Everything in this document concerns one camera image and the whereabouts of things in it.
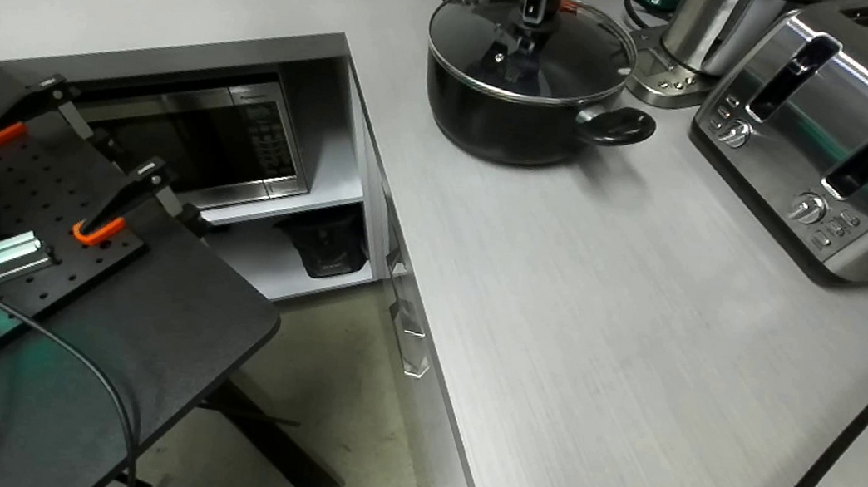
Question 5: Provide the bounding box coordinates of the glass lid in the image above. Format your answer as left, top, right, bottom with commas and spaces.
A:
421, 0, 645, 118

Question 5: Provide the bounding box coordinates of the black pot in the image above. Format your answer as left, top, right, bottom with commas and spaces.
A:
412, 0, 674, 184

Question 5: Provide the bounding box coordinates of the kettle base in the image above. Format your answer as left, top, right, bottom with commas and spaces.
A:
621, 22, 724, 116

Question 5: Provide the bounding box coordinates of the stainless steel kettle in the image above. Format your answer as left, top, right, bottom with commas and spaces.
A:
656, 0, 806, 90

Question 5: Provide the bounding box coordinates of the toaster knob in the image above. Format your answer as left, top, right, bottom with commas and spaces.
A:
718, 117, 754, 151
787, 189, 831, 228

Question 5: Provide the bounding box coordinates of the black bag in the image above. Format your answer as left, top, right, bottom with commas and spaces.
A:
269, 200, 377, 287

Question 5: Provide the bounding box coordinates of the silver toaster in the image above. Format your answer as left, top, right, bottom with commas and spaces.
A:
671, 0, 868, 291

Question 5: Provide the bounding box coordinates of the microwave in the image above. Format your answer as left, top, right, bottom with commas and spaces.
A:
62, 50, 325, 225

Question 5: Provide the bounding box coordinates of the microwave door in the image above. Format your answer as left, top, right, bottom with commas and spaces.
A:
63, 70, 279, 219

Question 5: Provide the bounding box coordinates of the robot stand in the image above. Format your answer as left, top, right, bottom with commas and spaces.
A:
0, 61, 395, 487

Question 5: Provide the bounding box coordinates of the clear drawer handle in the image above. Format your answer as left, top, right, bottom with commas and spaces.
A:
382, 244, 412, 280
382, 295, 441, 381

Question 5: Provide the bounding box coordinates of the black clamp with orange handle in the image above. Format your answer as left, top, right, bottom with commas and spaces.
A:
70, 147, 220, 263
0, 66, 102, 160

